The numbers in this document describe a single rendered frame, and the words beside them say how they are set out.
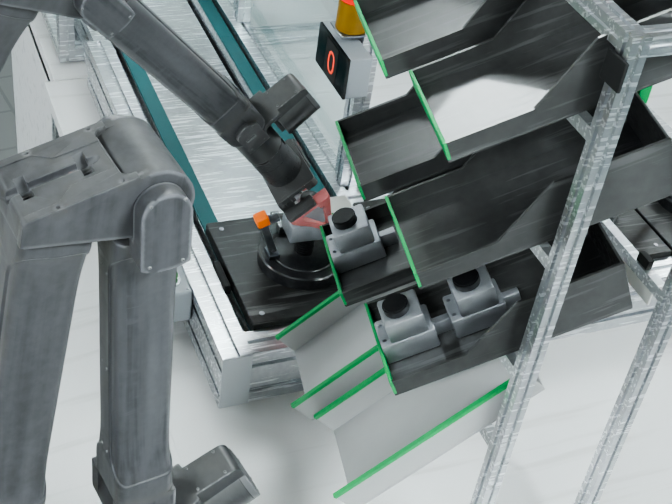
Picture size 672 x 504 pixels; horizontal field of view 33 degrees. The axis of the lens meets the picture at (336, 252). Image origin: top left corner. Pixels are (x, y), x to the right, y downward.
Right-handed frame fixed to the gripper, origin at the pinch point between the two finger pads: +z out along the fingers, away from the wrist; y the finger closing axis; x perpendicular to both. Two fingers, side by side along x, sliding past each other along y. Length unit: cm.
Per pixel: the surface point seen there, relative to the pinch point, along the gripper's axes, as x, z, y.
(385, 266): -5.9, -13.2, -30.2
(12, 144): 84, 71, 177
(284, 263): 9.2, 3.7, -2.5
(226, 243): 15.4, 1.3, 6.2
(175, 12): 8, 14, 89
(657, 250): -39, 45, -11
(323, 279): 5.7, 6.8, -7.1
